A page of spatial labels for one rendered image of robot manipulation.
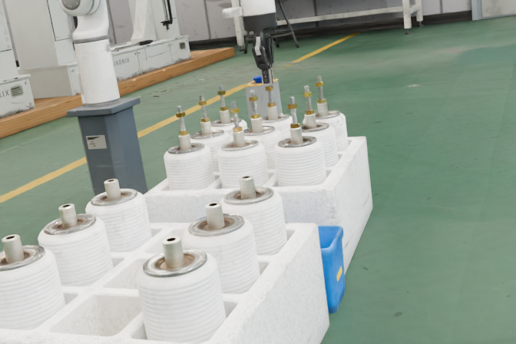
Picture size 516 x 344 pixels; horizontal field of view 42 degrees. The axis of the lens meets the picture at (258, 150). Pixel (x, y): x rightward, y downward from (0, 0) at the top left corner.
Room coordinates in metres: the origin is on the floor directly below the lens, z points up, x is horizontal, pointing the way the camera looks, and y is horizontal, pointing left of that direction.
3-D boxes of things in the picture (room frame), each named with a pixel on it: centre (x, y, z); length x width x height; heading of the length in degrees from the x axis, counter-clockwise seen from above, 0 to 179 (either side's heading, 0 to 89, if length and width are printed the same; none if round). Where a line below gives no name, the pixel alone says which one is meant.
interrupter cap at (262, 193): (0.94, 0.02, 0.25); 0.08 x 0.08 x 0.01
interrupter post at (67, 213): (0.93, 0.29, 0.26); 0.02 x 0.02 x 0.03
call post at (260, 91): (1.69, -0.03, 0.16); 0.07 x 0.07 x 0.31; 70
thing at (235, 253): (0.83, 0.07, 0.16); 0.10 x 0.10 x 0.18
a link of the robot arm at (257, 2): (1.51, -0.03, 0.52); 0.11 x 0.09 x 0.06; 75
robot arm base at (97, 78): (1.80, 0.40, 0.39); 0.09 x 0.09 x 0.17; 66
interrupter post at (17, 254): (0.82, 0.33, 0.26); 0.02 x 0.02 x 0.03
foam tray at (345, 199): (1.39, -0.01, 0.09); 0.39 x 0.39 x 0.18; 70
